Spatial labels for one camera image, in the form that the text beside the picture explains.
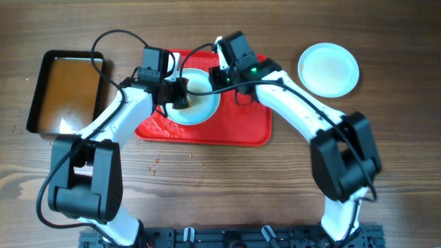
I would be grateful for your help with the red plastic serving tray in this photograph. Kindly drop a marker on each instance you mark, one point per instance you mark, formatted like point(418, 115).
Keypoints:
point(233, 123)

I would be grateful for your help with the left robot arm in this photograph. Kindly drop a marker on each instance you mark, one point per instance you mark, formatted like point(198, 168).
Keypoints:
point(85, 180)

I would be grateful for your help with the green and orange sponge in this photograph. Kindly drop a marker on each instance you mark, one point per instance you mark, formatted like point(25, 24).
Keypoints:
point(180, 104)

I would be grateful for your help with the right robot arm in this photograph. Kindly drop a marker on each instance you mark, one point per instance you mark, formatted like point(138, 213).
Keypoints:
point(344, 156)

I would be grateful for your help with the white plate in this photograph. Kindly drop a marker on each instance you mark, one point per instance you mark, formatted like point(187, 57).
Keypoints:
point(201, 108)
point(328, 70)

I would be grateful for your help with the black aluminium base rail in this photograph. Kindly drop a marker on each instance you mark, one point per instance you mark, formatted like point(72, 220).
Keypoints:
point(296, 236)

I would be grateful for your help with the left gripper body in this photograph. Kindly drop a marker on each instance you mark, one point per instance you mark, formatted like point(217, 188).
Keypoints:
point(174, 91)

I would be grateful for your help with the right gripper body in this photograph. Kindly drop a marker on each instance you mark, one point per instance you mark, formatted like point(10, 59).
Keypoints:
point(221, 78)

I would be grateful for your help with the black water-filled tub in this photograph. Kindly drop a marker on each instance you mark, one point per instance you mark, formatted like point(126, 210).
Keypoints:
point(67, 95)

